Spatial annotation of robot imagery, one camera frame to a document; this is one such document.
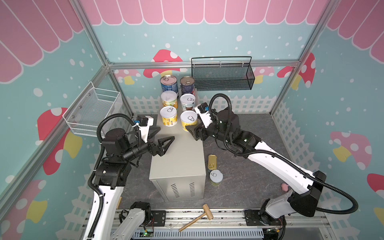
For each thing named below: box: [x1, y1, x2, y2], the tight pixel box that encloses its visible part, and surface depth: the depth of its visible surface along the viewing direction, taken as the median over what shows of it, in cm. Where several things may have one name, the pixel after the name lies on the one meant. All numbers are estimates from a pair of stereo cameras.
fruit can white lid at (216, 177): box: [209, 169, 224, 187], surface depth 85 cm
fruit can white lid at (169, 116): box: [159, 106, 178, 127], surface depth 67 cm
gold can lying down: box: [207, 154, 218, 170], surface depth 91 cm
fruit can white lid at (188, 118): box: [180, 110, 198, 132], surface depth 65 cm
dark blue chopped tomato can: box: [180, 76, 196, 95], surface depth 75 cm
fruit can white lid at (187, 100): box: [180, 93, 196, 112], surface depth 73 cm
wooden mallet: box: [178, 204, 214, 232], surface depth 76 cm
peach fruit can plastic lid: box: [161, 90, 179, 109], surface depth 71 cm
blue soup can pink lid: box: [160, 74, 179, 96], surface depth 74 cm
